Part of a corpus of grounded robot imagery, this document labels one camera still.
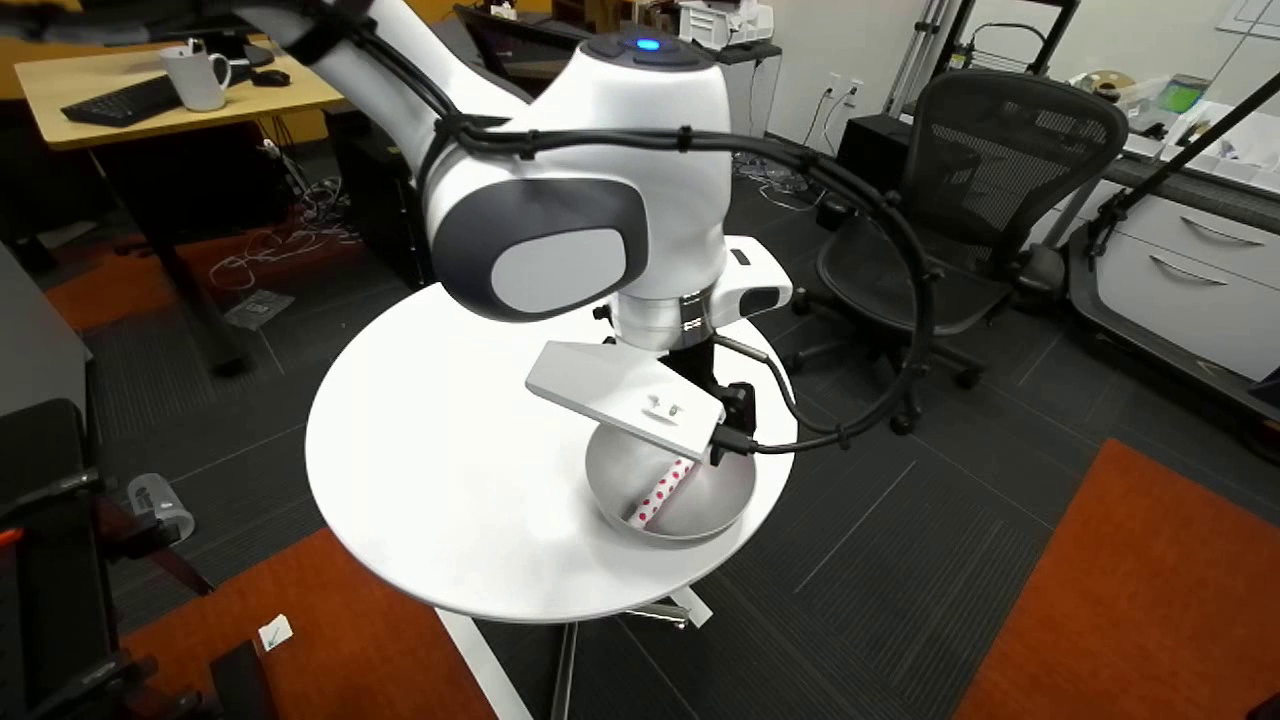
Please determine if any white drawer cabinet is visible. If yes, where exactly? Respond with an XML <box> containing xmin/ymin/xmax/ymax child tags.
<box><xmin>1091</xmin><ymin>198</ymin><xmax>1280</xmax><ymax>379</ymax></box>

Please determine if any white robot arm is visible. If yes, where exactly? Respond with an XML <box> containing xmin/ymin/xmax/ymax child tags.
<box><xmin>245</xmin><ymin>0</ymin><xmax>789</xmax><ymax>459</ymax></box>

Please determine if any grey metal bowl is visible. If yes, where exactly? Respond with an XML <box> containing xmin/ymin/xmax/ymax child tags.
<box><xmin>586</xmin><ymin>429</ymin><xmax>756</xmax><ymax>544</ymax></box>

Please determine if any black mesh office chair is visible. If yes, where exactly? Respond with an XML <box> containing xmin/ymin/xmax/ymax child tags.
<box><xmin>815</xmin><ymin>70</ymin><xmax>1127</xmax><ymax>432</ymax></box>

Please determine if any white mug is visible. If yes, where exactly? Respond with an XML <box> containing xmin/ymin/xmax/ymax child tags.
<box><xmin>159</xmin><ymin>44</ymin><xmax>232</xmax><ymax>112</ymax></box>

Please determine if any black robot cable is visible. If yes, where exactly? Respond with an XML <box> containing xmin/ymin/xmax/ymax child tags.
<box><xmin>306</xmin><ymin>14</ymin><xmax>942</xmax><ymax>459</ymax></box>

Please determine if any wooden desk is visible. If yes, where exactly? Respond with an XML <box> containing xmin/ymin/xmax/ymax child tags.
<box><xmin>14</xmin><ymin>37</ymin><xmax>354</xmax><ymax>379</ymax></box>

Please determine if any small white floor tag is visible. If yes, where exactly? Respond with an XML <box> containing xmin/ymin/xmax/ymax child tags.
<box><xmin>255</xmin><ymin>613</ymin><xmax>293</xmax><ymax>651</ymax></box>

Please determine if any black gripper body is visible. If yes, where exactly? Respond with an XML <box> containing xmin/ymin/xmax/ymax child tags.
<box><xmin>665</xmin><ymin>342</ymin><xmax>756</xmax><ymax>437</ymax></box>

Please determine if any white table base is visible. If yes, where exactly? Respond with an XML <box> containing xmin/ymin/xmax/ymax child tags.
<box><xmin>432</xmin><ymin>584</ymin><xmax>718</xmax><ymax>720</ymax></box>

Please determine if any red and white marker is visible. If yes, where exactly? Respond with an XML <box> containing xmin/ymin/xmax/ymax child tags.
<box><xmin>630</xmin><ymin>459</ymin><xmax>697</xmax><ymax>532</ymax></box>

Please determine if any black keyboard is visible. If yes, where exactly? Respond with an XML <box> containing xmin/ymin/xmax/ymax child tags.
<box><xmin>66</xmin><ymin>77</ymin><xmax>181</xmax><ymax>127</ymax></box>

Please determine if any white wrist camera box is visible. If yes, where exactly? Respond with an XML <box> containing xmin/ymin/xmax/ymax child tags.
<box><xmin>526</xmin><ymin>342</ymin><xmax>724</xmax><ymax>459</ymax></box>

